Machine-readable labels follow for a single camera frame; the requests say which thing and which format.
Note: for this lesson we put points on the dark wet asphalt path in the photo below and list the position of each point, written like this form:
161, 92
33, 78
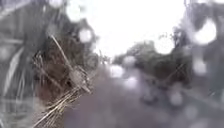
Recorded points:
126, 106

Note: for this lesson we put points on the dark green bushes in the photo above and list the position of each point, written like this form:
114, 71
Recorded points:
160, 63

